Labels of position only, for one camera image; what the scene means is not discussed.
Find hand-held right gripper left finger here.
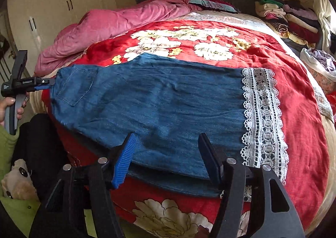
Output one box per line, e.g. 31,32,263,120
29,132,138,238

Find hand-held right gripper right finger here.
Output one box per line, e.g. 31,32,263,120
198,133,305,238

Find blue denim pants with lace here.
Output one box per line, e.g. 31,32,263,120
49,53,289,199

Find person's left hand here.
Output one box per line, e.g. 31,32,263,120
0,96,27,128

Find dark metal rack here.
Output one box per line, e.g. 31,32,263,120
0,35,13,81

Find person's legs in black trousers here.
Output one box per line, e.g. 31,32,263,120
12,113,71,202

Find cream wardrobe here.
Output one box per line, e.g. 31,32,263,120
7,0,117,76

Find pink quilt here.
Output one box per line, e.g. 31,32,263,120
34,0,204,77

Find beige plush toy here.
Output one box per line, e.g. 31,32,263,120
1,159,38,200

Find red floral blanket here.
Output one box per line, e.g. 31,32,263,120
41,19,330,236

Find person's green jacket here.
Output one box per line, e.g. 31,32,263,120
0,196,124,238

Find grey fuzzy towel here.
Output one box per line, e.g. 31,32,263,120
312,85,334,123

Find floral laundry basket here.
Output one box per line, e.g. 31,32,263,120
300,48,336,94

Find patterned pillow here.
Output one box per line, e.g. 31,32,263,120
188,0,240,14

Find pile of folded clothes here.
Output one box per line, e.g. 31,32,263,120
255,0,322,44

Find cream curtain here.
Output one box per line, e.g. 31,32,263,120
312,0,336,52

